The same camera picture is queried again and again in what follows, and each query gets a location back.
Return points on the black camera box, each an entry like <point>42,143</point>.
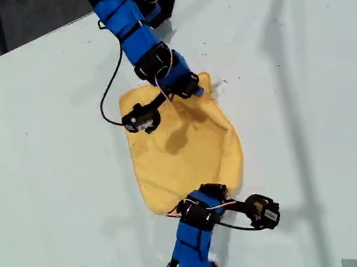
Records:
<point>140,117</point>
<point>263,211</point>

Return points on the short black camera stalk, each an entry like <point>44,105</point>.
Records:
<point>159,100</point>
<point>238,206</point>

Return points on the yellow square microfiber towel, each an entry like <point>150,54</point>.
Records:
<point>156,164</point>

